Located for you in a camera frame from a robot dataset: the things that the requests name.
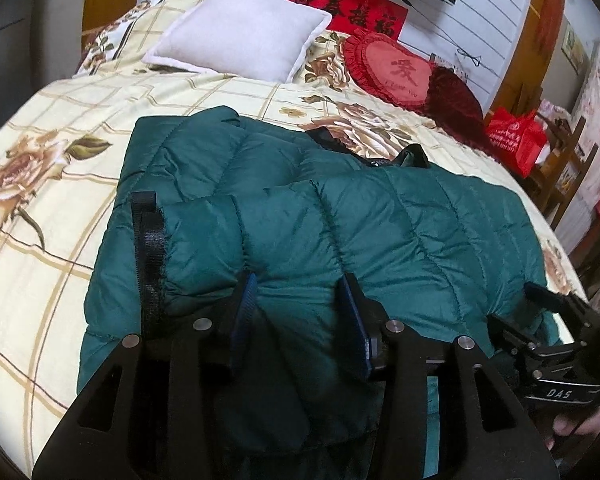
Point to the person's right hand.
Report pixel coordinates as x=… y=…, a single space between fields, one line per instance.
x=577 y=425

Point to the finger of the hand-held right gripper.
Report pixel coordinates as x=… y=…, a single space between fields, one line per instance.
x=542 y=294
x=505 y=332

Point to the white square pillow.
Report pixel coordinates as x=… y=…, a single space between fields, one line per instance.
x=245 y=30

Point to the wooden chair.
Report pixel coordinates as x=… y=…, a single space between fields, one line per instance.
x=572 y=170

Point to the grey refrigerator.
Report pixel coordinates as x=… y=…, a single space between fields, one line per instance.
x=30 y=60

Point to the red shopping bag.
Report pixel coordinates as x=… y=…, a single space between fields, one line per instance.
x=517 y=137

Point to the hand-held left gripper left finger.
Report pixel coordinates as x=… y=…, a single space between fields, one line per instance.
x=245 y=310

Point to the red heart pillow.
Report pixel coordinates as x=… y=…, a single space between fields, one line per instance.
x=395 y=70

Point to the floral checked bed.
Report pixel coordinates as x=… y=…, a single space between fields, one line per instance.
x=55 y=125

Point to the dark red velvet pillow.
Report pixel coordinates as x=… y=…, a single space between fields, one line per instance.
x=455 y=105

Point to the small wall calendar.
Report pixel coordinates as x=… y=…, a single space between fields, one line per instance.
x=576 y=49

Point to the red wall banner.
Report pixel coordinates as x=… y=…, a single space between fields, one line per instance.
x=350 y=2

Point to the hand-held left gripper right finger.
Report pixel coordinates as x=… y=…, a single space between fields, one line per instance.
x=355 y=325

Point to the green puffer jacket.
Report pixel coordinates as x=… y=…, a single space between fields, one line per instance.
x=380 y=220

